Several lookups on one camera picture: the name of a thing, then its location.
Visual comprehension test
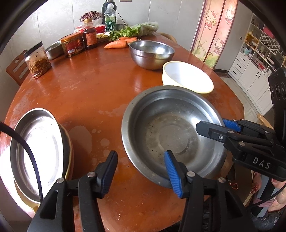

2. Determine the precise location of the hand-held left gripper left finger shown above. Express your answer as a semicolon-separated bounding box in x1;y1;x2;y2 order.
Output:
27;150;118;232

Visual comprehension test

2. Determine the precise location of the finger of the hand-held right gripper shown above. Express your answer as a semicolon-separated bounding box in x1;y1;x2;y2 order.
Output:
222;119;276;144
195;121;276;157

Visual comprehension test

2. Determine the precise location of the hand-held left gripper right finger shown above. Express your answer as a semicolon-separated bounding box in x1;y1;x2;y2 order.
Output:
164;150;252;232

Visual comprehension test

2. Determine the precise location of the yellow shell-shaped plate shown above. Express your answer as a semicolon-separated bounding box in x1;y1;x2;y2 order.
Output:
13;124;75;212

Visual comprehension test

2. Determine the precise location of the wide steel bowl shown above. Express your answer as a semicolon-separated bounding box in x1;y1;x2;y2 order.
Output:
121;85;228;189

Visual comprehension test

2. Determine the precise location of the cream bowl with handle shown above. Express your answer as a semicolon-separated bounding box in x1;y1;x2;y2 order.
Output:
162;61;214;94

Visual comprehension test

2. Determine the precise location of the round steel pan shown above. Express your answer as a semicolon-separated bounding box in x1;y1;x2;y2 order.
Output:
10;108;67;197

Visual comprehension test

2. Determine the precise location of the deep steel bowl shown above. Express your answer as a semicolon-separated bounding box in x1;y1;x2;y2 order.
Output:
129;40;175;70

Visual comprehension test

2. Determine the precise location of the person's right hand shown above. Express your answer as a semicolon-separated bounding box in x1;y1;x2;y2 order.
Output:
269;178;286;213

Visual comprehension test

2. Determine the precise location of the light bentwood chair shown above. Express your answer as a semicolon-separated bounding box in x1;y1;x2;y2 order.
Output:
157;32;177;43
257;113;273;128

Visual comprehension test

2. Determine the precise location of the white storage cabinet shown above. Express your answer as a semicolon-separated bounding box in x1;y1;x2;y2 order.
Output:
228;12;286;116

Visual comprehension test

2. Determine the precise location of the pink cartoon cat door curtain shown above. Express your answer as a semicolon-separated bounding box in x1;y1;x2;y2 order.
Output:
190;0;238;69

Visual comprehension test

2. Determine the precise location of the bag of green vegetables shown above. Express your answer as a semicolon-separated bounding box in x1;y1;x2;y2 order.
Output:
109;21;159;41

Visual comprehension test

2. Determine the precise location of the large carrot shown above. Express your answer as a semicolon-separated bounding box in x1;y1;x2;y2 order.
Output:
104;40;127;49

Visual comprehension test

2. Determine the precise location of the pickle jar with black lid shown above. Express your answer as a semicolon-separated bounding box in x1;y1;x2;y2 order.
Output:
24;42;52;79

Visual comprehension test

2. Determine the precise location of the red-labelled sauce jar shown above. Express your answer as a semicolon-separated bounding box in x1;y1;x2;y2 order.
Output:
60;32;85;57

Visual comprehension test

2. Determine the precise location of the steel food container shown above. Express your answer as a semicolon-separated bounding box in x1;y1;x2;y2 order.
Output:
45;41;64;60

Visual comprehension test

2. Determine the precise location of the brown slatted wooden chair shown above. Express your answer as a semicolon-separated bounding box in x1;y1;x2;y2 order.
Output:
6;49;30;86

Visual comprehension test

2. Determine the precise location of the dark sauce bottle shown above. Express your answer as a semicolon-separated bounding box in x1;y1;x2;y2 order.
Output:
83;18;98;49

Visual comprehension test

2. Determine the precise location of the red and white tissue pack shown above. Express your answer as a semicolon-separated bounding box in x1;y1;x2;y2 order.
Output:
75;24;106;34

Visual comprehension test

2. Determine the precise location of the clear plastic bottle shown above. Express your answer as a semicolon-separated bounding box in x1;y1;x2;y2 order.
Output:
105;3;117;32

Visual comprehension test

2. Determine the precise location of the dark red flower bouquet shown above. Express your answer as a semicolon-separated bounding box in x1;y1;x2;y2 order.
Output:
79;11;101;23

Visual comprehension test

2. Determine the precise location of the black thermos flask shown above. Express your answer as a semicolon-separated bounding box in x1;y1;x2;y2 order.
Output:
102;0;117;25

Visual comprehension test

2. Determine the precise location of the black cable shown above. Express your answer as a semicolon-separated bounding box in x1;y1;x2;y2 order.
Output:
0;122;43;202

